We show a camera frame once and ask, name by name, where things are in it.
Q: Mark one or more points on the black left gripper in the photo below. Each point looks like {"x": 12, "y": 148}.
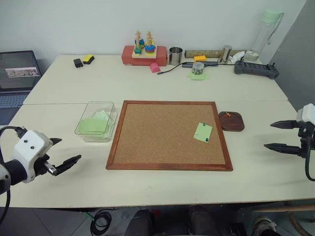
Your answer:
{"x": 40, "y": 164}

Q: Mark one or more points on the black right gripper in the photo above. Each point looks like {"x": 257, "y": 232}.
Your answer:
{"x": 306, "y": 132}

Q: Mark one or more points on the wood-framed cork board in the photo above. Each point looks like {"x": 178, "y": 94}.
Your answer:
{"x": 160, "y": 135}

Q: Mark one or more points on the clear plastic box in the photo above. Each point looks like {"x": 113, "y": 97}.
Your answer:
{"x": 81, "y": 136}

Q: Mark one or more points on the dark wooden dish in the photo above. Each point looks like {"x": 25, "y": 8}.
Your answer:
{"x": 232, "y": 123}

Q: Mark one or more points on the dark grey handheld controller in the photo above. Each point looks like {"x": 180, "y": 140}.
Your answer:
{"x": 256, "y": 68}

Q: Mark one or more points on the grey partition panel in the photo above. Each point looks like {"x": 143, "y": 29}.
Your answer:
{"x": 297, "y": 61}

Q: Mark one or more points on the small black block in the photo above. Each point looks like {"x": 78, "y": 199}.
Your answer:
{"x": 78, "y": 63}

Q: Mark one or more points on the grey shoe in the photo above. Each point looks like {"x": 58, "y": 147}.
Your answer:
{"x": 264, "y": 225}

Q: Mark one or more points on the grey laptop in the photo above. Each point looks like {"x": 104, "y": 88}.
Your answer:
{"x": 17, "y": 71}

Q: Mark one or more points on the crumpled white paper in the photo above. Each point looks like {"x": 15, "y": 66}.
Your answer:
{"x": 236, "y": 57}

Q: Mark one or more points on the yellow whiteboard eraser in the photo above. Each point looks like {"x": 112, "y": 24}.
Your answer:
{"x": 88, "y": 59}

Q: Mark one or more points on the tall steel cylinder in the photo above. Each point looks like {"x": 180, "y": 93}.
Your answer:
{"x": 224, "y": 54}

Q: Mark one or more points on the black usb hub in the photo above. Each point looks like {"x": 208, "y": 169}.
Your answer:
{"x": 211, "y": 64}

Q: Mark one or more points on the clear bottle green lid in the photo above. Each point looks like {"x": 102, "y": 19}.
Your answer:
{"x": 264, "y": 34}

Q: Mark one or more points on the dark rounded shape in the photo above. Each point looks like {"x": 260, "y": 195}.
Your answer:
{"x": 203, "y": 221}
{"x": 140, "y": 222}

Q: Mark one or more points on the patterned tape roll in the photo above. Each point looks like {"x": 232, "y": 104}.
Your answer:
{"x": 198, "y": 68}

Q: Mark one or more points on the yellow toy brick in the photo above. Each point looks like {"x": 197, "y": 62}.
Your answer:
{"x": 200, "y": 58}

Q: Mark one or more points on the red rectangular box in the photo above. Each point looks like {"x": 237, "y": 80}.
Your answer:
{"x": 128, "y": 55}

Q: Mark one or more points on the small pink block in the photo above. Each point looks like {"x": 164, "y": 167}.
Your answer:
{"x": 154, "y": 68}

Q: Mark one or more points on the wooden peg stacking toy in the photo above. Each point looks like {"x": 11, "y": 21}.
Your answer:
{"x": 144, "y": 48}

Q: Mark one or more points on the stainless steel cup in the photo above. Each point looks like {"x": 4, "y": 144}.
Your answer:
{"x": 175, "y": 56}

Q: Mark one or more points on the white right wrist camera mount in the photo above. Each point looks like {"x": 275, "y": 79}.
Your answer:
{"x": 306, "y": 114}

